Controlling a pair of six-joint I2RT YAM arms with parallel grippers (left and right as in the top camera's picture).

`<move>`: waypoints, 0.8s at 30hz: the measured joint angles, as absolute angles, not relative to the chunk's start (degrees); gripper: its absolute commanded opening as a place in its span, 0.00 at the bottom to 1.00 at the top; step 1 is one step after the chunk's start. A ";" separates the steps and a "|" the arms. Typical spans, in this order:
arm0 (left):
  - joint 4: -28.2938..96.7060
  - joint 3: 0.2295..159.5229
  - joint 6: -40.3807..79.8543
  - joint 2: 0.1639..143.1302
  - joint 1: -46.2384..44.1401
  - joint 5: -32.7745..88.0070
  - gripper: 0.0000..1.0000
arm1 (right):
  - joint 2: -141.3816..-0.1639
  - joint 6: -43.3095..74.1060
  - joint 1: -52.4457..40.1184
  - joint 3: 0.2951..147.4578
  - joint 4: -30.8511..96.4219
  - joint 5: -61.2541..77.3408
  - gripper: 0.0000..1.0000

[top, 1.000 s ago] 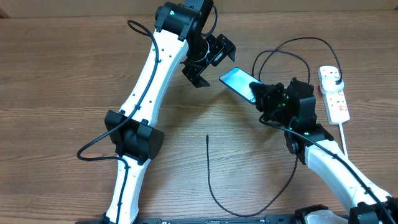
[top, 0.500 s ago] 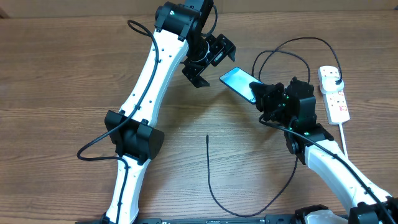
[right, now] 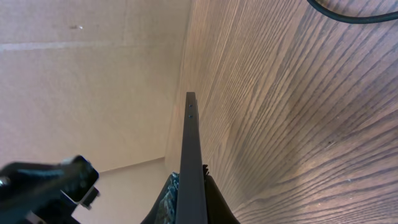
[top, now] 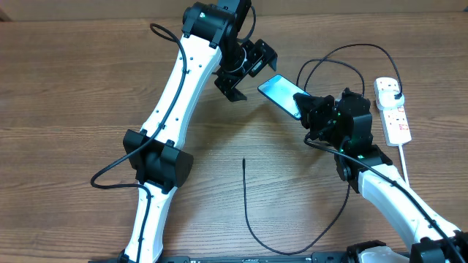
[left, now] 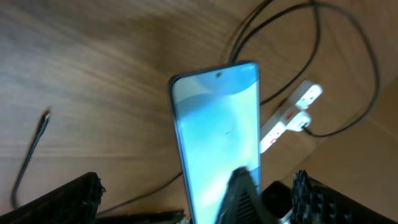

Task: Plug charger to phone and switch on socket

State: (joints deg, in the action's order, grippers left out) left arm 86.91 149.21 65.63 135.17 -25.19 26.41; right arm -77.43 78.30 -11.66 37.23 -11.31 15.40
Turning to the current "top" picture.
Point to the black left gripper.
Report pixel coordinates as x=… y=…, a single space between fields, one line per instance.
x=260 y=52

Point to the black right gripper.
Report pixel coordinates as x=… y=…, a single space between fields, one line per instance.
x=312 y=107

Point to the black smartphone with lit screen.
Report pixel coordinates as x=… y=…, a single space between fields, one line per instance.
x=280 y=91

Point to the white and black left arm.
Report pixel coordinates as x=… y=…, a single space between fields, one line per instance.
x=209 y=45

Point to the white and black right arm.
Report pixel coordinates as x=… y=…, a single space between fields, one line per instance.
x=345 y=124

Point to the white USB charger adapter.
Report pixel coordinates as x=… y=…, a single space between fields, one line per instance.
x=388 y=100

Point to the white power strip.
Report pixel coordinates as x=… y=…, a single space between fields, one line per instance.
x=394 y=122

